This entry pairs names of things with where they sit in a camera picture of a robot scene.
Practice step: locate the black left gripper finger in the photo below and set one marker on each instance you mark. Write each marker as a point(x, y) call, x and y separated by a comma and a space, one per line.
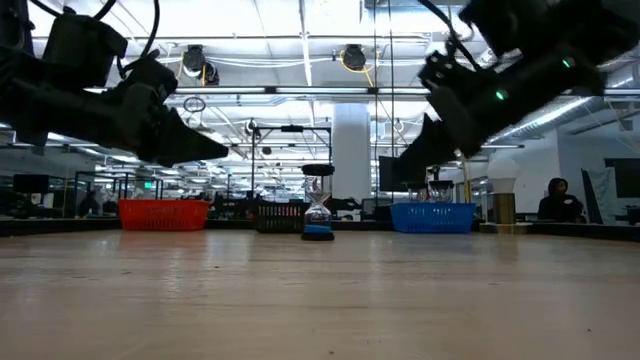
point(190, 142)

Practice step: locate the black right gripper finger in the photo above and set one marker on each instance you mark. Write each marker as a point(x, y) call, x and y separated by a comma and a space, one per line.
point(430, 147)

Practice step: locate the hourglass with pale sand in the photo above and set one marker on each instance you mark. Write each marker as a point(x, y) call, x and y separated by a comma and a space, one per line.
point(441, 191)

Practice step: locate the hourglass with blue sand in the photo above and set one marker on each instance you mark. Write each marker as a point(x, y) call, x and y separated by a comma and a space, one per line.
point(317, 230)

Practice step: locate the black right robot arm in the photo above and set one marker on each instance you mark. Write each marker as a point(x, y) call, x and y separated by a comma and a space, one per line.
point(550, 30)

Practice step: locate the black computer monitor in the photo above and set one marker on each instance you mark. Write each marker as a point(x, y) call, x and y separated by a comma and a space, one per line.
point(390, 182)
point(30, 184)
point(622, 177)

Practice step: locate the white bulb lamp metal base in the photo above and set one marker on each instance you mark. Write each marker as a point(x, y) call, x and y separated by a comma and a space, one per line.
point(502, 172)

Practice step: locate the blue plastic basket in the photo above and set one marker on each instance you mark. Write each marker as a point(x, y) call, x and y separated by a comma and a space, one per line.
point(432, 218)

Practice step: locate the red plastic basket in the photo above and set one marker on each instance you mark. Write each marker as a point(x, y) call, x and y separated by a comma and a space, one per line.
point(162, 215)

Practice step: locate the white building column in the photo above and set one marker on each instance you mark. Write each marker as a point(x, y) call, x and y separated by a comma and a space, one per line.
point(351, 150)

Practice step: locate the black plastic basket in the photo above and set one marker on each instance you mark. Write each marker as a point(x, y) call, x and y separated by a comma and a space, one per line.
point(280, 217)

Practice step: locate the long ceiling light bar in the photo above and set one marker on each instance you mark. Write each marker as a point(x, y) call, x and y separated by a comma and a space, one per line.
point(300, 90)

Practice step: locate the person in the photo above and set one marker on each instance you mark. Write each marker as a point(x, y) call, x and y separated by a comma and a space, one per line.
point(560, 205)

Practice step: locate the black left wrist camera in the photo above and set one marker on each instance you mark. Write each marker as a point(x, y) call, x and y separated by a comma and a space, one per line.
point(85, 50)

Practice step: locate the black aluminium table frame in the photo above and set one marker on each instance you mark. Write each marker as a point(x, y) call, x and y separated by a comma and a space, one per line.
point(50, 227)

